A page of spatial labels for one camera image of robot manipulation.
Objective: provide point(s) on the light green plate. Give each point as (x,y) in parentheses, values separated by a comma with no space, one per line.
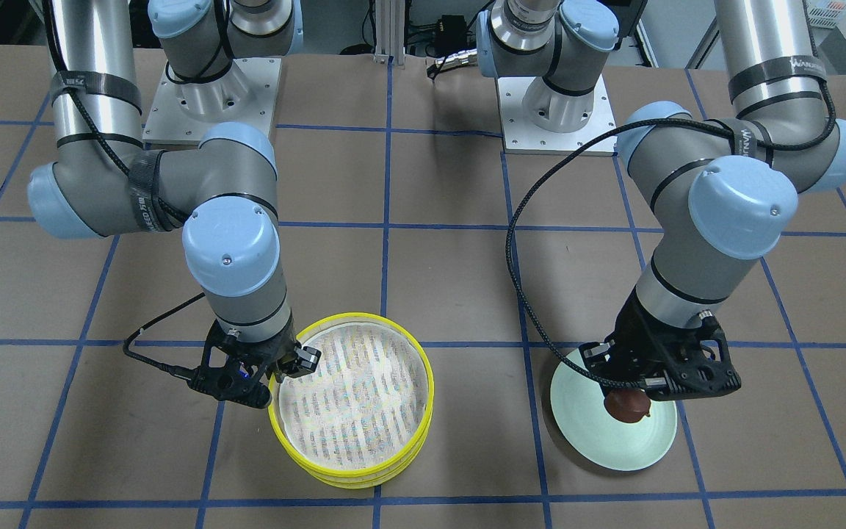
(578,408)

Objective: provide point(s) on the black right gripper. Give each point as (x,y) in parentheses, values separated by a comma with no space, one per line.
(274,355)

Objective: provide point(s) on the aluminium frame post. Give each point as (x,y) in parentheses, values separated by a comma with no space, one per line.
(389,32)

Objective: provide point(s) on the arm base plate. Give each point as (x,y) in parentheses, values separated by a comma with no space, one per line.
(181,114)
(537,120)

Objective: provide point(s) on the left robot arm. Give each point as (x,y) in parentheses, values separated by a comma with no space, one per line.
(723,191)

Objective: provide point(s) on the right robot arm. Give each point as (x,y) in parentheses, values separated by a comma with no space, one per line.
(221,195)

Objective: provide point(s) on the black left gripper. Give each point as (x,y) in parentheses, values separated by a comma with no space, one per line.
(632,342)

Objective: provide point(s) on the brown steamed bun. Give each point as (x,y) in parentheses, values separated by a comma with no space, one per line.
(627,405)

